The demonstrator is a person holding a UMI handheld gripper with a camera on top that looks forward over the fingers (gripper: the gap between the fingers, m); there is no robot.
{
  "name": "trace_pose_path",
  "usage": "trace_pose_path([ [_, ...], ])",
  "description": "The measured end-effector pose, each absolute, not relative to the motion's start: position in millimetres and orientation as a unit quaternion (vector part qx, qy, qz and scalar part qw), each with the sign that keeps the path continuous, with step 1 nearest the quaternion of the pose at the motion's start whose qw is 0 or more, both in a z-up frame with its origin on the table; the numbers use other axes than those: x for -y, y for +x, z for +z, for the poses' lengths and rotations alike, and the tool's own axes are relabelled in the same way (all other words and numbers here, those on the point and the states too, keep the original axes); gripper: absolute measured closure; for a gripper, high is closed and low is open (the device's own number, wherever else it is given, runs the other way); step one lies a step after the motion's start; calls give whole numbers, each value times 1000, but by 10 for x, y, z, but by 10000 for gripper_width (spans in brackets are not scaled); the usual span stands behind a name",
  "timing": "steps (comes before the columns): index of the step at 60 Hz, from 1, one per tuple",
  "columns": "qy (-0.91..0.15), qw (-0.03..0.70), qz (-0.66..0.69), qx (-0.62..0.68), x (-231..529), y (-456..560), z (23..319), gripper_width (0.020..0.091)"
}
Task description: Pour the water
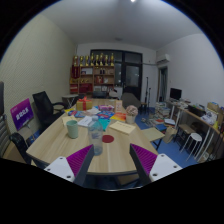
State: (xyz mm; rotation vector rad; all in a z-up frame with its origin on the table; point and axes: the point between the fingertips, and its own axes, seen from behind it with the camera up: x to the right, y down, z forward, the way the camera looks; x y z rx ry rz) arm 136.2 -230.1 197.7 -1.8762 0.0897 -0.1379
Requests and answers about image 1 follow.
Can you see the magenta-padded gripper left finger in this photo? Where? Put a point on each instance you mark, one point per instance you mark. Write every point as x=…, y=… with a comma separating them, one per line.
x=56, y=168

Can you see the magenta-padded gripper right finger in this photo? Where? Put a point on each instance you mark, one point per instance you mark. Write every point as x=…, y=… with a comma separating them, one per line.
x=165, y=166

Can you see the clear plastic water bottle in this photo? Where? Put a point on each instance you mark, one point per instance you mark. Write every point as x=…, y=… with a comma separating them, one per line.
x=96, y=136

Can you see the low square wooden table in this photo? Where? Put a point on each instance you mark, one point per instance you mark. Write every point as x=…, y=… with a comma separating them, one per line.
x=152, y=133

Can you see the pale green cup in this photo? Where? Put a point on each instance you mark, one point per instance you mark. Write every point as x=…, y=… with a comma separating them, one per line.
x=72, y=130

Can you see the white round stool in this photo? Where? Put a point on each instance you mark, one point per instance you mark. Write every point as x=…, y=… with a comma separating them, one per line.
x=195, y=136

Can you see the pale yellow booklet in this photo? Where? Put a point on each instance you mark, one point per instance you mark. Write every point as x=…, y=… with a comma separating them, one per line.
x=68, y=119

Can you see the white printed booklet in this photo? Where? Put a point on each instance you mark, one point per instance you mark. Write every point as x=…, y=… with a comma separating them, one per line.
x=84, y=121

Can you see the pile of books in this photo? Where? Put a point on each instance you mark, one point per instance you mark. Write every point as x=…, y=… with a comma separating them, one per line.
x=162, y=110

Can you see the blue rounded pamphlet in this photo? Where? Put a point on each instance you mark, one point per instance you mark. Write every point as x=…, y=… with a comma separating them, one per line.
x=75, y=114

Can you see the beige paper envelope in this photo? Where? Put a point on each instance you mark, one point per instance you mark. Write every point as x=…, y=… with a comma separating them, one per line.
x=122, y=127

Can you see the cluttered wooden side desk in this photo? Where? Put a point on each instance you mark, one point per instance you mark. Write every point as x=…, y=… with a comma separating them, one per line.
x=200, y=120

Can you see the flat round red coaster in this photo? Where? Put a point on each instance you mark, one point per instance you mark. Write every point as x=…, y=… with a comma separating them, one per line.
x=108, y=139

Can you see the pink flowers in white pot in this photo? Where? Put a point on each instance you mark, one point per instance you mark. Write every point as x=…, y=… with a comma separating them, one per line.
x=131, y=113

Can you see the black office chair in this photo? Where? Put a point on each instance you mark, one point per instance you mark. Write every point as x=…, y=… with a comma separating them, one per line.
x=43, y=106

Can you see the purple sign board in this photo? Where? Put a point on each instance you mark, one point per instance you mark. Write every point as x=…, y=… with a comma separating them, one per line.
x=21, y=114

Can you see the teal book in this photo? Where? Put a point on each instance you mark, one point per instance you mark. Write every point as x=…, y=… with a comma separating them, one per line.
x=105, y=124

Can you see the orange book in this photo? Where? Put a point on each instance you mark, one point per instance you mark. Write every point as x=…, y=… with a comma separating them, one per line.
x=119, y=117

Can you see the yellow gift box red ribbon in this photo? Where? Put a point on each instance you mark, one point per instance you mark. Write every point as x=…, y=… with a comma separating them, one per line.
x=84, y=105

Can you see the small round white table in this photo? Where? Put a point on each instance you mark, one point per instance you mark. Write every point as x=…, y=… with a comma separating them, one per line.
x=69, y=97

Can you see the blue red printed book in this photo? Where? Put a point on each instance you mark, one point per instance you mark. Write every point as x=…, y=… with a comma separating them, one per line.
x=105, y=114

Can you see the black computer monitor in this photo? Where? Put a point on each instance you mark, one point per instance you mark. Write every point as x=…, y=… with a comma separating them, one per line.
x=175, y=93

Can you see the grey padded chair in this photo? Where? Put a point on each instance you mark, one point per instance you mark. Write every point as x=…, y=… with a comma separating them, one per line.
x=130, y=100

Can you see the upright beige card stand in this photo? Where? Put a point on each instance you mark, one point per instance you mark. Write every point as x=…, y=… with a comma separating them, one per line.
x=118, y=106

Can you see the pink patterned box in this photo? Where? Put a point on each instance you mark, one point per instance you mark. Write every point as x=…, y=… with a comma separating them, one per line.
x=106, y=108

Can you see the wooden shelf unit with trophies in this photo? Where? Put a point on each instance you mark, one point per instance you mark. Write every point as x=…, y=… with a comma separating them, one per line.
x=91, y=78

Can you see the dark framed glass door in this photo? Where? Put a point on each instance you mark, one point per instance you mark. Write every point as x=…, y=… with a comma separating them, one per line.
x=131, y=75

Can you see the white wall air conditioner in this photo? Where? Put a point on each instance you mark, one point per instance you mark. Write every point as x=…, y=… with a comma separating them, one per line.
x=163, y=59

